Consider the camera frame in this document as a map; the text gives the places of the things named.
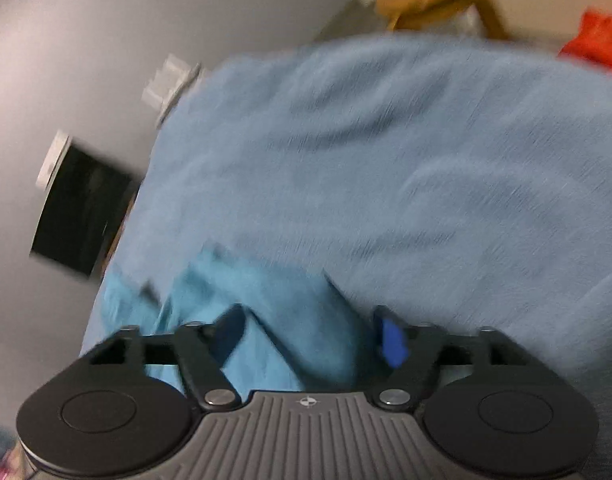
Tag white wall fixture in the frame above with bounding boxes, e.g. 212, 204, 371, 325
37, 130, 73, 189

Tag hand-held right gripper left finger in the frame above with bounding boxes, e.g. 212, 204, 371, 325
86, 304, 249, 410

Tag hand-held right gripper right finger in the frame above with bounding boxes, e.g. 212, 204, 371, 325
373, 305, 539, 411

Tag blue bed blanket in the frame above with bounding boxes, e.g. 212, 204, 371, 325
81, 30, 612, 411

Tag red cloth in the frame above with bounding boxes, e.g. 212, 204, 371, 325
557, 7, 612, 77

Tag black television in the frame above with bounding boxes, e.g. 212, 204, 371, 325
30, 142, 143, 277

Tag white router with antennas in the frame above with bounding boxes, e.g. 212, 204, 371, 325
142, 54, 205, 106

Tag blue zip jacket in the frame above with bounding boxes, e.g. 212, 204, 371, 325
83, 245, 387, 396

